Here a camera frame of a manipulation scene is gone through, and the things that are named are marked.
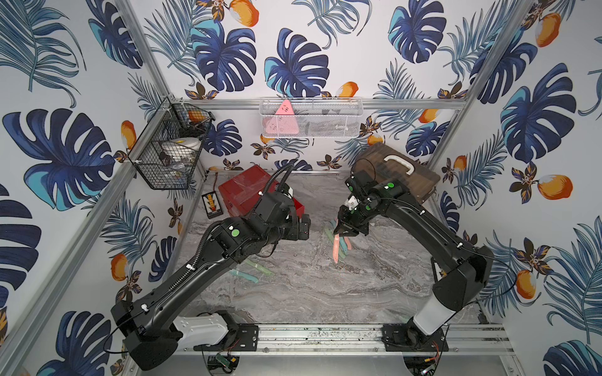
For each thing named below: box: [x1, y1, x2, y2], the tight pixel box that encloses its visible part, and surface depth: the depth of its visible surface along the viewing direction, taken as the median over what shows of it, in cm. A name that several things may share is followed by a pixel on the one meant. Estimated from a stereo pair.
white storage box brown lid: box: [351, 142, 441, 203], surface depth 97 cm
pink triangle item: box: [262, 99, 300, 136], surface depth 92 cm
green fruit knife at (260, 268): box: [246, 260, 274, 277], surface depth 92 cm
